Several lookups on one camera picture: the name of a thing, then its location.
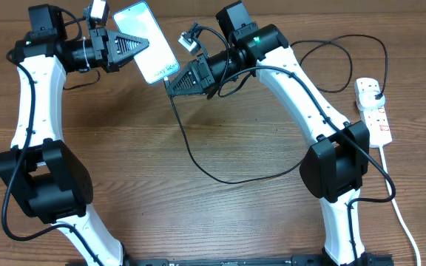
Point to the white charger plug adapter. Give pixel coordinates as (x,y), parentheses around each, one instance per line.
(367,101)

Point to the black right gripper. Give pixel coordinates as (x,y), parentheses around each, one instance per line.
(202,75)

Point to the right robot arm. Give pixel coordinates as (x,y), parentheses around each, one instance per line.
(337,156)

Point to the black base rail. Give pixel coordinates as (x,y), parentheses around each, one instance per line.
(367,259)

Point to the white power strip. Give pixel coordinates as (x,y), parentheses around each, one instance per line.
(376,119)

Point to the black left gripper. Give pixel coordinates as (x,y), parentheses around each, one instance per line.
(103,38)

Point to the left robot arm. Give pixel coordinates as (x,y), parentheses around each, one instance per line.
(40,172)

